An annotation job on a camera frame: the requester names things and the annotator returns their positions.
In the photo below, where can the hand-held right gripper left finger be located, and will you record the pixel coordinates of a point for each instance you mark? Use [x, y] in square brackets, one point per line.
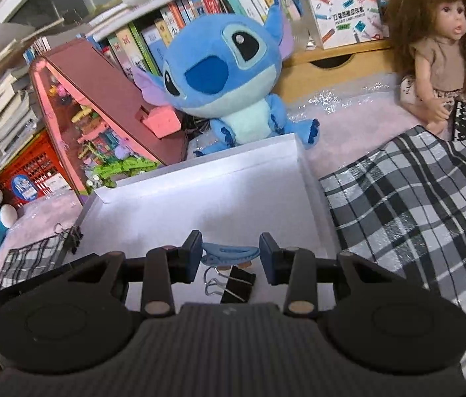
[193, 256]

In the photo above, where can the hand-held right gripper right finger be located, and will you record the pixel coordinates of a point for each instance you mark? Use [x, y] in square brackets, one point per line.
[267, 258]

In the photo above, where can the blue hair clip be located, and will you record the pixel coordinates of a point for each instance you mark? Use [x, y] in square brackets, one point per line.
[229, 253]

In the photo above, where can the black binder clip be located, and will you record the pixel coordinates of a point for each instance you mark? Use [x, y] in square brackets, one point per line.
[73, 238]
[237, 283]

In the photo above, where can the white cardboard box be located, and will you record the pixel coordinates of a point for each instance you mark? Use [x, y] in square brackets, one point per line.
[216, 190]

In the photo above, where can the red plastic crate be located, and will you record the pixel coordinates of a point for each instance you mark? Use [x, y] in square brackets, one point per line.
[38, 165]

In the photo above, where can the black white plaid cloth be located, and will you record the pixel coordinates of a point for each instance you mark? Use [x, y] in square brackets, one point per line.
[415, 223]

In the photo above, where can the pink triangular model house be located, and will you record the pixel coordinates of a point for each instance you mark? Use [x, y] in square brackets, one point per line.
[104, 103]

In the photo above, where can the stack of worn books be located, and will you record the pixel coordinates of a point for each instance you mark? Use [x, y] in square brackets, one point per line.
[5, 107]

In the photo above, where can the blue alien plush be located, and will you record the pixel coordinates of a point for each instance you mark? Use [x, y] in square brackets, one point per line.
[224, 62]

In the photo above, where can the wooden drawer organiser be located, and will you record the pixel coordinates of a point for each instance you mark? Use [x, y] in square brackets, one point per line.
[328, 68]

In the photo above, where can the row of small shelf books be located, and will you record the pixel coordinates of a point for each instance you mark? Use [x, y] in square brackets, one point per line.
[167, 29]

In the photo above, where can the white printed carton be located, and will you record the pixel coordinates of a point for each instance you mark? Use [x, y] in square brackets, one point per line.
[344, 16]

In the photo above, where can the long-haired baby doll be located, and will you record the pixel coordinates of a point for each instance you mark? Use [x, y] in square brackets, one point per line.
[435, 41]

